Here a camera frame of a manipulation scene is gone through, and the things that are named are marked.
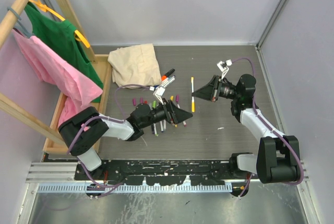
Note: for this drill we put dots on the wooden clothes rack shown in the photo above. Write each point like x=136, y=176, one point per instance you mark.
x=54, y=144

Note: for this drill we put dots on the green cap rainbow pen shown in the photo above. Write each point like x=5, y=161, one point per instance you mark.
x=155, y=129

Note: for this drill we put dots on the pink shirt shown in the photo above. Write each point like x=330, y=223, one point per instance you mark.
x=51, y=68

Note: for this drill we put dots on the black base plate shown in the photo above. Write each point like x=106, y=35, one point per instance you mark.
x=167, y=172

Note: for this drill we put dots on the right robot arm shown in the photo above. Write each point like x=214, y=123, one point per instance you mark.
x=278, y=157

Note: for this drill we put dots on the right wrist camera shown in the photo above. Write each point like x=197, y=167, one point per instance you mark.
x=223, y=66

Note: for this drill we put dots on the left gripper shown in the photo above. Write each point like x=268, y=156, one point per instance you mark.
x=173, y=114

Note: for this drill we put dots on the grey hanger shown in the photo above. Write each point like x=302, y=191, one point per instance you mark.
x=19, y=26

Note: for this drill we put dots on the grey cap white marker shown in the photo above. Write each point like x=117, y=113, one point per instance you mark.
x=163, y=84

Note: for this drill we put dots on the beige folded cloth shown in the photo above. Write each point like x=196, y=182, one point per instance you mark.
x=135, y=64

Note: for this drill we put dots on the green shirt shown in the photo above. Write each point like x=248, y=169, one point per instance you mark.
x=59, y=36

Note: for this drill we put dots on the teal cap white marker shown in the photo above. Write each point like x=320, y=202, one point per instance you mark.
x=171, y=79

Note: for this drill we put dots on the yellow hanger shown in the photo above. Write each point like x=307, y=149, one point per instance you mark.
x=43, y=7

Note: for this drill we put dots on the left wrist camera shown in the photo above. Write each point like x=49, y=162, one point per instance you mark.
x=158, y=93

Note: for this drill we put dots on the orange black highlighter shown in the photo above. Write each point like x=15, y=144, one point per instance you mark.
x=168, y=74

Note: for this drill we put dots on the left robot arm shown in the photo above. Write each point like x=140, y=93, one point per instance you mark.
x=84, y=129

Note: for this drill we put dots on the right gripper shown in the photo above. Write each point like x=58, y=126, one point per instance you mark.
x=209, y=91

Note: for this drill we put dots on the grey cable duct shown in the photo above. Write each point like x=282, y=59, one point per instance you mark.
x=86, y=187

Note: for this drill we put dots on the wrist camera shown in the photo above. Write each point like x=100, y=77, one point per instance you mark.
x=223, y=66
x=158, y=93

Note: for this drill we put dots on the dark blue cap marker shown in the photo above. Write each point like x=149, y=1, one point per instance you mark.
x=167, y=83

